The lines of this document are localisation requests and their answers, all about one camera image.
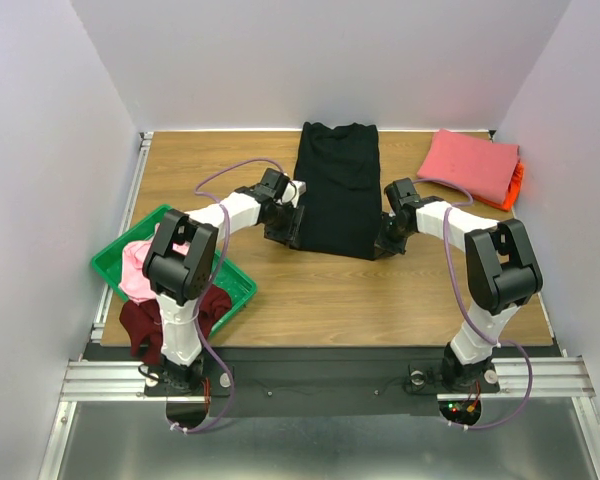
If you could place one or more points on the green plastic tray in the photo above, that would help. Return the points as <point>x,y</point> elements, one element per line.
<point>108,264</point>

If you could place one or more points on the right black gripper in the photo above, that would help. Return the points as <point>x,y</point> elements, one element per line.
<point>387,242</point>

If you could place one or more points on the folded orange t shirt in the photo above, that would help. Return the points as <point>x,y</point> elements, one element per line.
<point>503,199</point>

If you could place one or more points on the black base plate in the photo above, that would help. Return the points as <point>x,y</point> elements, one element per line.
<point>313,382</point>

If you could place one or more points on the aluminium frame rail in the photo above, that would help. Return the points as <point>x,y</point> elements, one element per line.
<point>539,425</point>

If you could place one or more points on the black t shirt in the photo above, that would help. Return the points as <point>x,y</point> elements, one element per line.
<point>343,202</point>

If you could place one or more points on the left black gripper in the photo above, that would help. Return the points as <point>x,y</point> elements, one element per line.
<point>290,235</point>

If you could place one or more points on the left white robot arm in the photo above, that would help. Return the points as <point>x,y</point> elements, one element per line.
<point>186,255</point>

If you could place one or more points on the dark red t shirt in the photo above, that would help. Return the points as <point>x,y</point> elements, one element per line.
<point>142,322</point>

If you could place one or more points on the folded coral t shirt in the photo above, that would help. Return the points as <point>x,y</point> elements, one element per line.
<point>469,162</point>

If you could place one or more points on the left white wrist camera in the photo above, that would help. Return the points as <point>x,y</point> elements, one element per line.
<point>294,190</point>

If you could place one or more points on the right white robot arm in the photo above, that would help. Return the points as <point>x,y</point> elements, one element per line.
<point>492,268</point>

